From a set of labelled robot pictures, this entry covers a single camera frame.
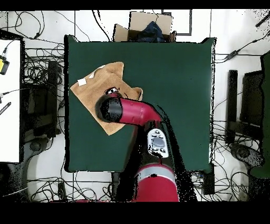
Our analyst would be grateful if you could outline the tan terry towel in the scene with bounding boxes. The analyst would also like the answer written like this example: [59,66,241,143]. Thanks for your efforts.
[69,61,144,136]

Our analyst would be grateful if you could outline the dark green table cloth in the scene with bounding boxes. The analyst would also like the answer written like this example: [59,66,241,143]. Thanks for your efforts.
[63,34,217,173]

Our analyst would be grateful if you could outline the dark blue garment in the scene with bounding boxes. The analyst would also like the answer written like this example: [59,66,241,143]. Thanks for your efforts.
[137,20,166,43]

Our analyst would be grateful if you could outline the black equipment stand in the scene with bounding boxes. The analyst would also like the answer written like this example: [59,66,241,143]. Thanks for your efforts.
[21,60,62,139]

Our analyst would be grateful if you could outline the brown cardboard box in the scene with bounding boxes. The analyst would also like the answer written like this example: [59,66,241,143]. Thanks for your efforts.
[112,11,177,43]

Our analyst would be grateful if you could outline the black upright bar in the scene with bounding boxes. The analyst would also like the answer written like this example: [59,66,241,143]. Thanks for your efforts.
[225,69,239,145]

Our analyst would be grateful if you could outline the black rectangular box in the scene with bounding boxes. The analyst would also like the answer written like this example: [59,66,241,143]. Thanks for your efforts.
[202,163,216,195]

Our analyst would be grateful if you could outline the black power adapter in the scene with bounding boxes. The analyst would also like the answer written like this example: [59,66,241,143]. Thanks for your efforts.
[224,49,239,61]

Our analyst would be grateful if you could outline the white desk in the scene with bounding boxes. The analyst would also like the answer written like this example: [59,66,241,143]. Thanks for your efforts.
[0,29,25,163]

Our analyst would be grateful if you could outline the black ruler strip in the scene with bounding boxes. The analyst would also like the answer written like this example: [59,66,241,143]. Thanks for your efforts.
[0,101,12,116]

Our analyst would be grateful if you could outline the dark green fabric cover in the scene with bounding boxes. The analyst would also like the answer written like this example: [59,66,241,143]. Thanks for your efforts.
[250,50,270,178]

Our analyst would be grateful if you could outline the yellow and black device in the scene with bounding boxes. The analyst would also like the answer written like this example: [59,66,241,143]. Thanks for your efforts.
[0,55,11,76]

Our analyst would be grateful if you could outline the black cable tangle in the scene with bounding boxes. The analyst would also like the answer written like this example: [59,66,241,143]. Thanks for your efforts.
[210,119,261,201]
[27,172,112,203]
[22,36,65,89]

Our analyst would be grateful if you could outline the grey pedestal leg foot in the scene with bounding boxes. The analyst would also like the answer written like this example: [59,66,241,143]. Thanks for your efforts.
[229,142,265,169]
[21,136,51,165]

